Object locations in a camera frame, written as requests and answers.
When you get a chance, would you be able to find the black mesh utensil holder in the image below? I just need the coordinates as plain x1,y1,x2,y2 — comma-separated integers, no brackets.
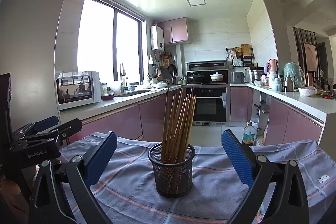
148,143,195,198

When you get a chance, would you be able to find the black wok with lid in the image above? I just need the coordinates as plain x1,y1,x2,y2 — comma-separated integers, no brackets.
187,72,204,84

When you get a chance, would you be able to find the black built-in oven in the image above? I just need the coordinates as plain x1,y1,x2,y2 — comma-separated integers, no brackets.
185,84,231,126

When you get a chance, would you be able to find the range hood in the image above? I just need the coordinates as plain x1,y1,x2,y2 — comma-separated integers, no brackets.
186,60,228,71

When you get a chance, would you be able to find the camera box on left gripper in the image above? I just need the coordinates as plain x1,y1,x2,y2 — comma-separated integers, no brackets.
0,73,12,149

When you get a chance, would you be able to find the mint green fan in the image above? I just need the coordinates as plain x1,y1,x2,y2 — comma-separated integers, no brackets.
283,62,306,88

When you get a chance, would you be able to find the pink kettle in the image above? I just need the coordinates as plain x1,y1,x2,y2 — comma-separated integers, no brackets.
268,59,278,74

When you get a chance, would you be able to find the black wall spice rack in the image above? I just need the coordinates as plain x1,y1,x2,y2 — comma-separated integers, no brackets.
226,44,255,68

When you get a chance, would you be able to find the plastic oil bottle on floor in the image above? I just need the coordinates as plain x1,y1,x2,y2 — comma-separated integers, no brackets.
242,121,257,145

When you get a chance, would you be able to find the purple plaid tablecloth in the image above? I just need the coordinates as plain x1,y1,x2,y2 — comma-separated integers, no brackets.
59,131,336,224

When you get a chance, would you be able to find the wooden chopstick short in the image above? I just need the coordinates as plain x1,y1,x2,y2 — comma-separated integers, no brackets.
163,95,176,162

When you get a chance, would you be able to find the grey refrigerator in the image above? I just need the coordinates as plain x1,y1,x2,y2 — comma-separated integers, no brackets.
1,0,64,130

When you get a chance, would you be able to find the white ceramic pot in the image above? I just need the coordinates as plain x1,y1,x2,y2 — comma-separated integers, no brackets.
210,72,224,82

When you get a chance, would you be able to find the pink upper cabinet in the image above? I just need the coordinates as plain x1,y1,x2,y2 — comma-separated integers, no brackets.
158,18,190,44

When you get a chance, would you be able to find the white water heater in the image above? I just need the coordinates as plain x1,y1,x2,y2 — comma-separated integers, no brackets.
150,25,165,52

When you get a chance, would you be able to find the white microwave oven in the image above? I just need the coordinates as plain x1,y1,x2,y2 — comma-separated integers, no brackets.
55,71,102,110

